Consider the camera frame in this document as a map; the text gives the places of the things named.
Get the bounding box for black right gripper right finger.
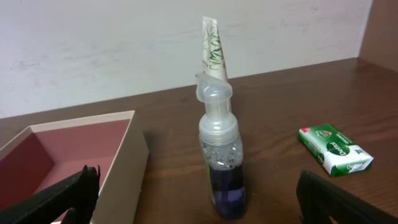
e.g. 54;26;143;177
296;170;397;224

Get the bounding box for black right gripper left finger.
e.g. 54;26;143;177
1;166;101;224

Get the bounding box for white box with pink interior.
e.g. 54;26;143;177
1;111;149;223

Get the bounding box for clear pump bottle blue liquid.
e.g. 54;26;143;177
195;72;246;220

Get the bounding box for green soap bar pack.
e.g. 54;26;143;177
298;124;374;177

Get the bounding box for white bamboo print lotion tube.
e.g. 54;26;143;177
201;16;233;113

